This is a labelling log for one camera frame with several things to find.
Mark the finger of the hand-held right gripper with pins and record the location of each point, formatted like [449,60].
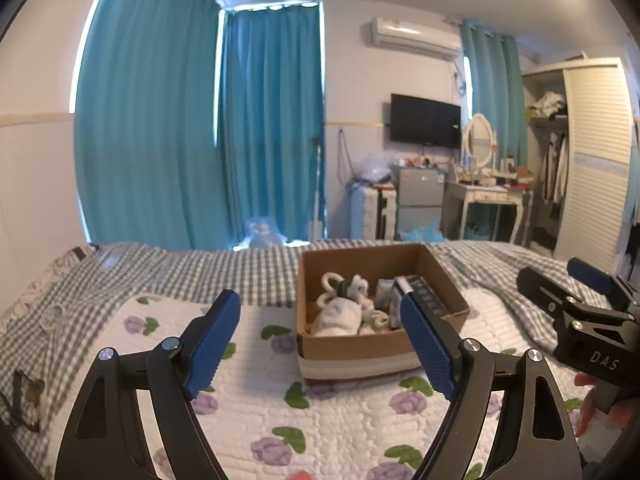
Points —
[590,271]
[542,287]

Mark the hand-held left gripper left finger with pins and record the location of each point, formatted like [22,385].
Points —
[215,345]

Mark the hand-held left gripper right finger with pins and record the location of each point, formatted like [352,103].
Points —
[427,345]

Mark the navy and white tissue packet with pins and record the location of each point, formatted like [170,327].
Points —
[425,295]

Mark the small white patterned socks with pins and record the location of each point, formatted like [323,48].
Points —
[376,321]

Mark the pale blue grey sock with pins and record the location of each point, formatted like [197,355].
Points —
[385,292]

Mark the brown cardboard box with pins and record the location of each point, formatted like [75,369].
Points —
[360,350]

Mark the person's right hand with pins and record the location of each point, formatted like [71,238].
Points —
[625,412]

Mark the white floral quilt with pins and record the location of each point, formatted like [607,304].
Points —
[260,410]

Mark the grey checked bedsheet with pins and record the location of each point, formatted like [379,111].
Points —
[150,270]

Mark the hanging clothes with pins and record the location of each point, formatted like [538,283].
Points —
[555,170]

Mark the blue plastic bag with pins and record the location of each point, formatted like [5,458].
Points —
[420,235]

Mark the white dressing table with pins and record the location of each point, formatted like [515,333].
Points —
[482,195]

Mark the white slatted wardrobe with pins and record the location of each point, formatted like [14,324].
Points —
[597,160]

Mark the light blue plush toy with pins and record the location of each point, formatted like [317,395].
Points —
[262,234]

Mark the dressing table clutter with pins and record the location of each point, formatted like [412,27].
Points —
[495,174]

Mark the pale blue suitcase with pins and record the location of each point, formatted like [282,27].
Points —
[370,212]

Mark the grey mini fridge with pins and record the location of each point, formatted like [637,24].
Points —
[417,195]

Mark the white oval vanity mirror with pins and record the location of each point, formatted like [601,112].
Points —
[479,139]

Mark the clear tape roll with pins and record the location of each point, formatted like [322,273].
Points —
[52,316]

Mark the folded clothes pile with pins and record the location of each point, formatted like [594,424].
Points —
[547,104]

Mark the clear plastic bag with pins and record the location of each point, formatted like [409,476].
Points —
[372,167]

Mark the black framed pouch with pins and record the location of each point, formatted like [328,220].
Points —
[25,395]

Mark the narrow teal curtain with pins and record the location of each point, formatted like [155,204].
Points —
[495,85]

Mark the teal curtain with eyelets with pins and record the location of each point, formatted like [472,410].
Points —
[270,120]

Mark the wide teal curtain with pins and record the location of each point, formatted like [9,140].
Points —
[145,110]

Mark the white air conditioner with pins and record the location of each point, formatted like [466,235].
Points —
[415,37]

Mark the black wall television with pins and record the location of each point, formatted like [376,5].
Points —
[425,120]

